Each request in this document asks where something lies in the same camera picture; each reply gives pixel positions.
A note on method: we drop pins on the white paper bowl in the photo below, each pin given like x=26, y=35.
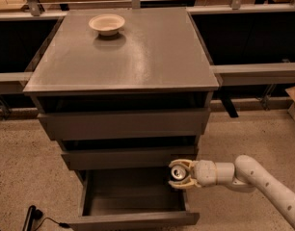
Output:
x=107, y=24

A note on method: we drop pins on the metal shelf frame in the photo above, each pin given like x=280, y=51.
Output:
x=157, y=62

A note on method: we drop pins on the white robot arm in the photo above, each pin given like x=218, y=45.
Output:
x=244, y=174

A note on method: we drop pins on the grey open bottom drawer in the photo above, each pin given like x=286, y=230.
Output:
x=131, y=198

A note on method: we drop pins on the grey top drawer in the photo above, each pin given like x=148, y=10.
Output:
x=124, y=125

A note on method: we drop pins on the blue pepsi can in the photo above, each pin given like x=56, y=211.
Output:
x=178, y=173

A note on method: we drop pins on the black device on floor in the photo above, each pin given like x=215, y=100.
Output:
x=33, y=214

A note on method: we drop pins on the grey middle drawer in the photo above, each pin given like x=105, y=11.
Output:
x=126, y=157

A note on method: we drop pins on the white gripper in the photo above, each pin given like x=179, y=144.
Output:
x=204, y=173

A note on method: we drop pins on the grey drawer cabinet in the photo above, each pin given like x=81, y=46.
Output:
x=122, y=109

